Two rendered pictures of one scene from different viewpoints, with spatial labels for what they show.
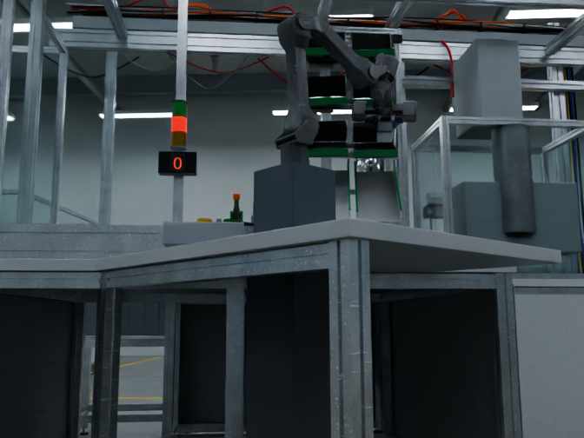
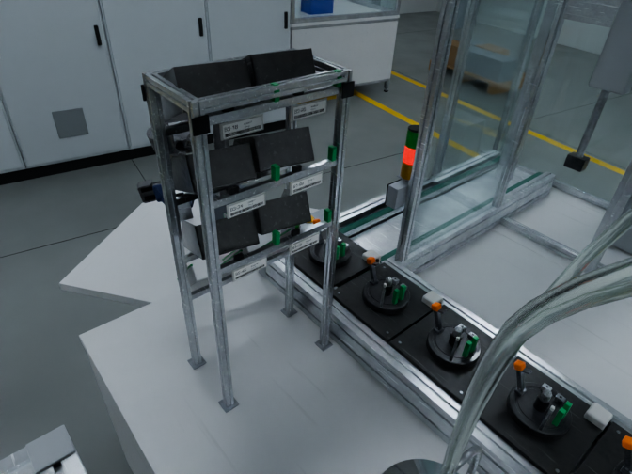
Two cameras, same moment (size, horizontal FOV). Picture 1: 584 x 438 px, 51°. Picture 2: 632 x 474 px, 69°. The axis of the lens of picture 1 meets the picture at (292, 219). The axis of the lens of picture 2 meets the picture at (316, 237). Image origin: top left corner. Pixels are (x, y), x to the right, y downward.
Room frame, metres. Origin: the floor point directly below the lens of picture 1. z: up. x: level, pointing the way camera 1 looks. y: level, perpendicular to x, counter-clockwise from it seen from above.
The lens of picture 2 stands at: (2.79, -0.60, 1.92)
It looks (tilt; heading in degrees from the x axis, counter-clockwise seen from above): 36 degrees down; 144
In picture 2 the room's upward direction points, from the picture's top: 3 degrees clockwise
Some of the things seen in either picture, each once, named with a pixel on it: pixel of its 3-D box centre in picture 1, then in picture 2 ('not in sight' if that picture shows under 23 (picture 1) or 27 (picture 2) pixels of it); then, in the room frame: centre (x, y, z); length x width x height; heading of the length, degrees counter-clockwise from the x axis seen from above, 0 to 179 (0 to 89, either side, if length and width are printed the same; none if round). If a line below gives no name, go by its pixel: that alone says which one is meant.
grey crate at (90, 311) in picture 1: (134, 315); not in sight; (3.83, 0.97, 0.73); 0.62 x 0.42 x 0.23; 95
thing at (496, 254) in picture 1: (309, 262); (226, 248); (1.48, -0.04, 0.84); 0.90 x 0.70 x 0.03; 42
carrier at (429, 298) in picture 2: not in sight; (387, 287); (2.10, 0.19, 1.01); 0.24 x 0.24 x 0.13; 5
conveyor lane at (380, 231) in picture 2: not in sight; (393, 241); (1.84, 0.47, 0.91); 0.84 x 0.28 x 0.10; 95
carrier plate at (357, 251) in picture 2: not in sight; (329, 257); (1.84, 0.17, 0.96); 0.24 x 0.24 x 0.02; 5
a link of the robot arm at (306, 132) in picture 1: (295, 136); not in sight; (1.45, -0.01, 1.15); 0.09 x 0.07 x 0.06; 38
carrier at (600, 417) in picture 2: not in sight; (544, 401); (2.59, 0.24, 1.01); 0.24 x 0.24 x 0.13; 5
